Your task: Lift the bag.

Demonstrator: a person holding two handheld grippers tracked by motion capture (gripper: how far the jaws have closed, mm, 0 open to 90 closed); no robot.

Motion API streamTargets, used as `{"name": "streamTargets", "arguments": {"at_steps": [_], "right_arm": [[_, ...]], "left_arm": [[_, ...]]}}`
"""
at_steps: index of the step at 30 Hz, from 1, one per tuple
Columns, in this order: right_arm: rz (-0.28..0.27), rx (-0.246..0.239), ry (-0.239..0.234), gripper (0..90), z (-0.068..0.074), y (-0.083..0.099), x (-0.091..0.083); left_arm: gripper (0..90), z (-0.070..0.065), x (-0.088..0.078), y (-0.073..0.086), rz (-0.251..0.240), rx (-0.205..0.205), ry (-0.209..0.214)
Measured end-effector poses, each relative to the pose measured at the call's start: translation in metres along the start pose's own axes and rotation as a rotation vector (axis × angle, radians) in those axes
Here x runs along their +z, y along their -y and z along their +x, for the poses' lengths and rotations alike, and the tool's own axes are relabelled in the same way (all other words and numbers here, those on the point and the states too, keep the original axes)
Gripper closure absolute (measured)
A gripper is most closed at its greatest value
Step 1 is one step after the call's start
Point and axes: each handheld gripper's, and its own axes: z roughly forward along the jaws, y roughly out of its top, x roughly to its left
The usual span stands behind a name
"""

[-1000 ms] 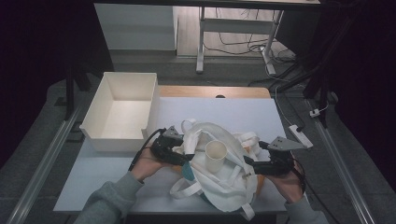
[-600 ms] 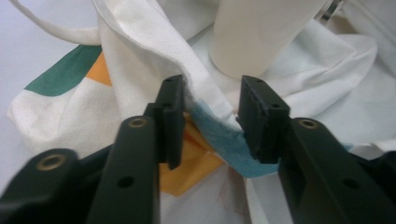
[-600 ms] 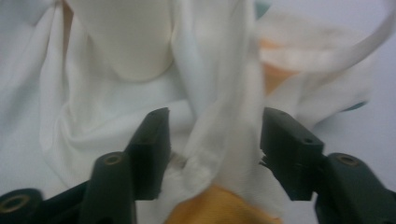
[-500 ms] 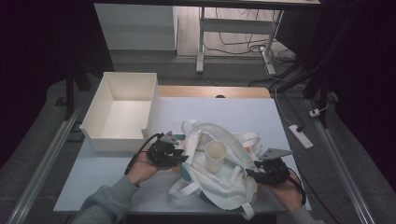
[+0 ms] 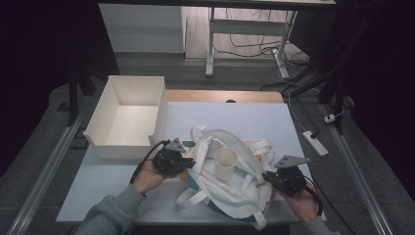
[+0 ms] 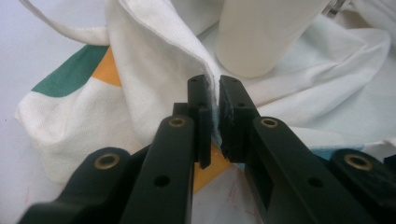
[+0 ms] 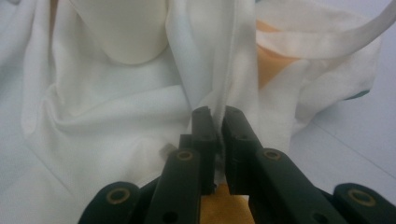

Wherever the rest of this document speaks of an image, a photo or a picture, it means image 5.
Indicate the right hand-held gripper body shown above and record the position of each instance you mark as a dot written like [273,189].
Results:
[290,178]

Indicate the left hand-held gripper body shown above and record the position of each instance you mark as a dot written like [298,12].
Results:
[168,160]

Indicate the white paper cup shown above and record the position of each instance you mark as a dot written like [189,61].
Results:
[225,163]

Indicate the white printed tote bag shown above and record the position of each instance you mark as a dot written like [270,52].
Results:
[235,196]

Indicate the white storage box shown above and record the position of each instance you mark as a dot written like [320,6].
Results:
[107,111]

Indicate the person's left hand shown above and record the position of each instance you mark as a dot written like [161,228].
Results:
[148,179]

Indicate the person's right hand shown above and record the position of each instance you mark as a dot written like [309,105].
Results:
[301,205]

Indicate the white power strip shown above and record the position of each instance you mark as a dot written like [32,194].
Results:
[314,142]

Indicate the small white adapter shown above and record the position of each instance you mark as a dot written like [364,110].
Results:
[330,118]

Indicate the pale blue table mat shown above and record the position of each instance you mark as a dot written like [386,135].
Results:
[104,192]

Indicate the black table grommet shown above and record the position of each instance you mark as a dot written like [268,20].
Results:
[230,101]

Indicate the black metal stand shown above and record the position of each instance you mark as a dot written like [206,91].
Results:
[332,84]
[73,98]

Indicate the white cabinet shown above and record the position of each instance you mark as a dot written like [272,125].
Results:
[143,27]

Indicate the aluminium rail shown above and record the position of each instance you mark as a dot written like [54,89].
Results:
[359,176]
[45,169]

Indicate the white desk frame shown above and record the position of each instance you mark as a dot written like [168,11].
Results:
[248,26]

